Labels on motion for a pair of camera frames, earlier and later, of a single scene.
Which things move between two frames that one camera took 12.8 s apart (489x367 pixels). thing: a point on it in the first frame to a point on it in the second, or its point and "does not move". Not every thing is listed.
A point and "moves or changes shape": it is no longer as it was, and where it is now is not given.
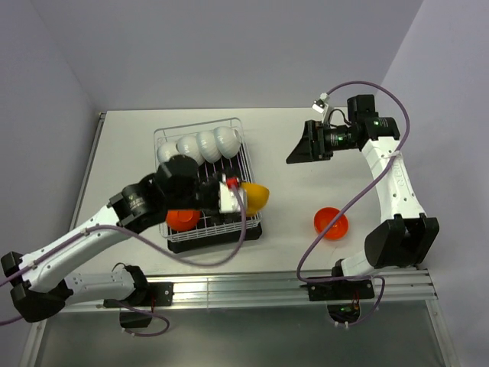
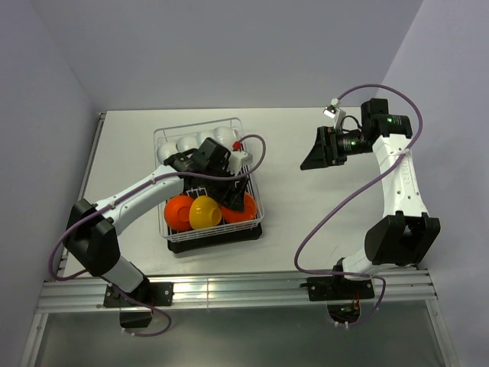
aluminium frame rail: x=395 y=285 does not move
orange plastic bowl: x=323 y=215 to x=250 y=212
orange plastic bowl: x=182 y=219 does not move
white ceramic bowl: x=166 y=151 does not move
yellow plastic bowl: x=257 y=197 moves or changes shape
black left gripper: x=215 y=215 to x=230 y=199
